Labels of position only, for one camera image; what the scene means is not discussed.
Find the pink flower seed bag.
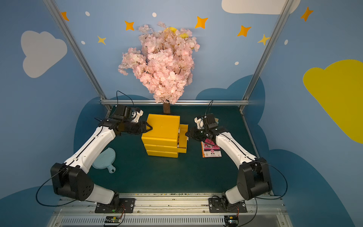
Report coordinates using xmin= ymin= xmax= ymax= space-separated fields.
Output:
xmin=203 ymin=139 xmax=222 ymax=158

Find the yellow top drawer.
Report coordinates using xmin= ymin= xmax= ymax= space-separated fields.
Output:
xmin=179 ymin=124 xmax=189 ymax=143

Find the yellow drawer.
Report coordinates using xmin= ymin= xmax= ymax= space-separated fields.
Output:
xmin=179 ymin=124 xmax=189 ymax=143
xmin=177 ymin=135 xmax=188 ymax=153

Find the yellow drawer cabinet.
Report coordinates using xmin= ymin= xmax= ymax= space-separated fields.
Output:
xmin=141 ymin=114 xmax=186 ymax=158

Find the orange seed bag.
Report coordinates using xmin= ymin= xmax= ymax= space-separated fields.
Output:
xmin=201 ymin=142 xmax=205 ymax=158

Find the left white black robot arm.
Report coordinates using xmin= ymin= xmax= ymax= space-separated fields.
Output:
xmin=51 ymin=118 xmax=153 ymax=205

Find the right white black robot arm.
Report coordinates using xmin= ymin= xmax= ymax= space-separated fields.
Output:
xmin=185 ymin=127 xmax=272 ymax=204

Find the light blue dustpan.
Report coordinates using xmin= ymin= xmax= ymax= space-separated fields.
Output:
xmin=92 ymin=148 xmax=116 ymax=174

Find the pink blossom artificial tree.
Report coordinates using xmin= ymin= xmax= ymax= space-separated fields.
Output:
xmin=118 ymin=22 xmax=200 ymax=114

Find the right circuit board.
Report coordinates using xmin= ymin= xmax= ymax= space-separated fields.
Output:
xmin=224 ymin=215 xmax=239 ymax=227

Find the circuit board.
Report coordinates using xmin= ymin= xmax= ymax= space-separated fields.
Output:
xmin=224 ymin=215 xmax=239 ymax=227
xmin=105 ymin=216 xmax=122 ymax=224

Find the left circuit board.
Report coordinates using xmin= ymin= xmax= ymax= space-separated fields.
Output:
xmin=105 ymin=216 xmax=122 ymax=224

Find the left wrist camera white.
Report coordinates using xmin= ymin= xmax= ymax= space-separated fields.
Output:
xmin=131 ymin=108 xmax=143 ymax=123

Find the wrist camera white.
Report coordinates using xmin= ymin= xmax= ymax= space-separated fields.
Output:
xmin=194 ymin=116 xmax=204 ymax=129
xmin=131 ymin=108 xmax=143 ymax=123

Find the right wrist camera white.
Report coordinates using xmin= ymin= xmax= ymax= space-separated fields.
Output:
xmin=194 ymin=116 xmax=204 ymax=129

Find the aluminium frame rail back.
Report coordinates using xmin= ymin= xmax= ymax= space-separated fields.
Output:
xmin=100 ymin=99 xmax=250 ymax=107

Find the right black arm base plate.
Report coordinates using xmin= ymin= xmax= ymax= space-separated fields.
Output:
xmin=208 ymin=196 xmax=247 ymax=213

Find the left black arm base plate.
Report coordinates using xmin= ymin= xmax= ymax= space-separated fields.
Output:
xmin=95 ymin=198 xmax=136 ymax=214

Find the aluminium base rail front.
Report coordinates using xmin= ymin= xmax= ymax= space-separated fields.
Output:
xmin=48 ymin=193 xmax=293 ymax=227

